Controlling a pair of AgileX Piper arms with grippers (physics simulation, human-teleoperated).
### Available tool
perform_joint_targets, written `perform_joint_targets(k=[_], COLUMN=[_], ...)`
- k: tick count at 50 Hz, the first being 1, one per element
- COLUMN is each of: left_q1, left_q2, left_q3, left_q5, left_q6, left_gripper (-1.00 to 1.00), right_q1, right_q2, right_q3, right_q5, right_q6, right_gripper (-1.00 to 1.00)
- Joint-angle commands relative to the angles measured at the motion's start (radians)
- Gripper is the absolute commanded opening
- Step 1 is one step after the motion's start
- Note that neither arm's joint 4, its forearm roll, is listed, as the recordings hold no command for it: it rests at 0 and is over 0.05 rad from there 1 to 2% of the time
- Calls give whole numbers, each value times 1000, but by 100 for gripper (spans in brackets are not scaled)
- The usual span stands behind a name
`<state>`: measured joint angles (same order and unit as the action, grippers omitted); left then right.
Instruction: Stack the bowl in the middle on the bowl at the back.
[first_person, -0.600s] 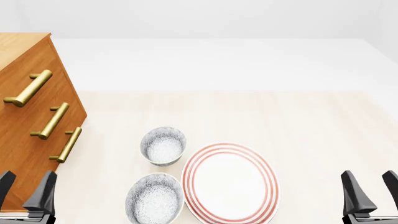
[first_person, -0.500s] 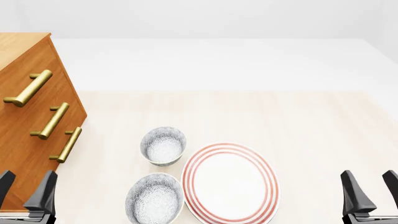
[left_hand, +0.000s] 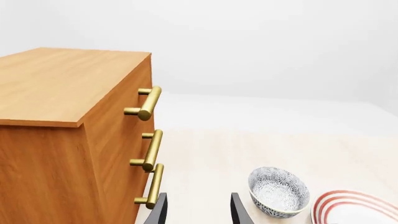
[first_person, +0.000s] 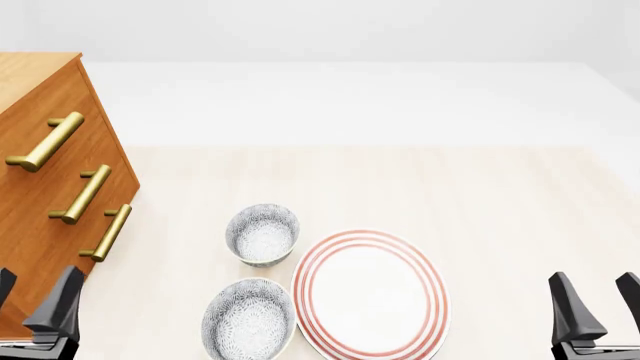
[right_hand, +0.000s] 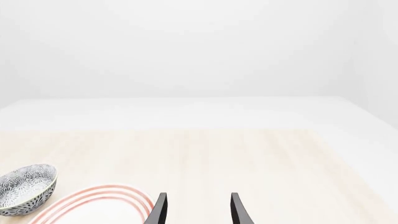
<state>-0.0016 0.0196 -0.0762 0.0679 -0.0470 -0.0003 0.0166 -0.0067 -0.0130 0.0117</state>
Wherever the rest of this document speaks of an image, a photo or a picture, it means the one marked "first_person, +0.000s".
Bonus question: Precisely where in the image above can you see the white plate with red rings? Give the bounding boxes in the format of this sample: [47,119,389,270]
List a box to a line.
[291,228,452,360]

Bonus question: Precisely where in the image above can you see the medium brass drawer handle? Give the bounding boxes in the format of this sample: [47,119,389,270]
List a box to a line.
[47,163,113,226]

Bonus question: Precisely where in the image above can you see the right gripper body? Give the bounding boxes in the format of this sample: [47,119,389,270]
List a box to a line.
[550,339,640,360]

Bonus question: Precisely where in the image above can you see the long brass drawer handle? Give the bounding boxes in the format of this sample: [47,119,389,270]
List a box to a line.
[4,111,86,174]

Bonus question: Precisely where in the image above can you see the grey patterned bowl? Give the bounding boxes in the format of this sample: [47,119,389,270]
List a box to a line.
[224,203,301,269]
[200,276,297,360]

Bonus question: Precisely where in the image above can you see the wooden cabinet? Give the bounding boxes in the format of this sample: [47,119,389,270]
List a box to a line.
[0,51,142,341]

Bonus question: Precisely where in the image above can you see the medium wooden drawer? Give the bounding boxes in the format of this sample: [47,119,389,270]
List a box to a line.
[12,121,132,281]

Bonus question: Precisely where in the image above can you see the small wooden drawer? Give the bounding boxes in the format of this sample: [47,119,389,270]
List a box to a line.
[54,166,142,286]

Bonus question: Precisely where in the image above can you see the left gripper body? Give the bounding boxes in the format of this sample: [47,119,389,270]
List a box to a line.
[0,330,81,360]

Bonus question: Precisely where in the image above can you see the short brass drawer handle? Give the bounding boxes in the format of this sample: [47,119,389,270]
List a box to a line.
[78,203,134,264]

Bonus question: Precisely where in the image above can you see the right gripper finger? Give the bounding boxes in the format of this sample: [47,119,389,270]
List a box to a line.
[614,270,640,341]
[547,270,609,348]

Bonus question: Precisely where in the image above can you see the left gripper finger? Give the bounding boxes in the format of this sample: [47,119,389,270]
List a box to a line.
[21,264,87,342]
[0,267,18,313]

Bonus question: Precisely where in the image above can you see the large wooden drawer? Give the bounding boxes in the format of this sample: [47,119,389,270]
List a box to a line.
[0,62,110,230]

